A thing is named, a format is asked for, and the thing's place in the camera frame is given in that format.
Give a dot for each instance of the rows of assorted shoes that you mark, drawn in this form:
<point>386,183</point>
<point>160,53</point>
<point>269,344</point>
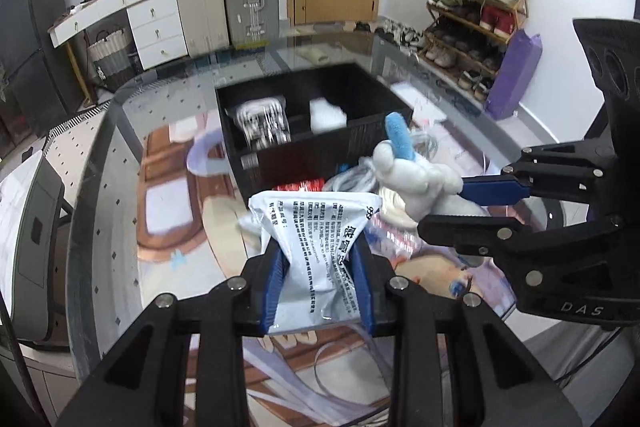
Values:
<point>495,19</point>

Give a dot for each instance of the glass top table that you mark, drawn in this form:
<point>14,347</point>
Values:
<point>125,167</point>

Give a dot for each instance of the clear plastic bag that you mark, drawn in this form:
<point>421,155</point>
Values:
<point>395,237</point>

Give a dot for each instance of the white dresser with drawers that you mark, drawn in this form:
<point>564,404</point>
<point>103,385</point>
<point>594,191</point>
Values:
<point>155,27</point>

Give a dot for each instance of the purple bag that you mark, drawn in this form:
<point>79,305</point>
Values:
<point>515,77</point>

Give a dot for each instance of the black storage box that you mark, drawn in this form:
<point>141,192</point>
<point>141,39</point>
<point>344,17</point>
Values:
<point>300,157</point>

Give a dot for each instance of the scattered sneakers group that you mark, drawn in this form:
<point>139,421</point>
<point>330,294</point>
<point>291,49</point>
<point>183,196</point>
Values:
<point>400,34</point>

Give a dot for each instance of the white soft bundle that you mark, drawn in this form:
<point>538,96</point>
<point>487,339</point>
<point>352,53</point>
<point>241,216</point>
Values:
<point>327,114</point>

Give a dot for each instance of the dark grey refrigerator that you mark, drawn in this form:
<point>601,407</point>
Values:
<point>30,47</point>

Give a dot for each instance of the white printed pouch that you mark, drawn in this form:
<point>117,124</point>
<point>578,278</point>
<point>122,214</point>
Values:
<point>320,237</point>

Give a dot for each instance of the beige suitcase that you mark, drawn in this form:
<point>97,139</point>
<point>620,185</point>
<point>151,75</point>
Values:
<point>200,7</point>

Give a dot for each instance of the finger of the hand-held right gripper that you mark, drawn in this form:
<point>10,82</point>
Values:
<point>492,191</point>
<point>465,234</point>

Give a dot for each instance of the grey plush toy blue horn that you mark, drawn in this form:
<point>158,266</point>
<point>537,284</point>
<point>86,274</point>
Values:
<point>410,177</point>

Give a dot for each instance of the grey side cabinet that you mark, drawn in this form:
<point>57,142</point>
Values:
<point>35,227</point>

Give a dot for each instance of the printed cartoon table mat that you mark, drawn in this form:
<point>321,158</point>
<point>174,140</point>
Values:
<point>165,217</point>

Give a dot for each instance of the wicker basket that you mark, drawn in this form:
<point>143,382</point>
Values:
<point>112,57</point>

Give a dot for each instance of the red packet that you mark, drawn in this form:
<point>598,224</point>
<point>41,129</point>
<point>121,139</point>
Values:
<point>300,186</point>

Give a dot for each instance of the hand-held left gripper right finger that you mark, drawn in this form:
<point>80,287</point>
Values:
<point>360,282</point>

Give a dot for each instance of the wooden shoe rack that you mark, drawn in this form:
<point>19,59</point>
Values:
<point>475,23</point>

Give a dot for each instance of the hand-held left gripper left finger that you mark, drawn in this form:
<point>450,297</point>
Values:
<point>272,277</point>

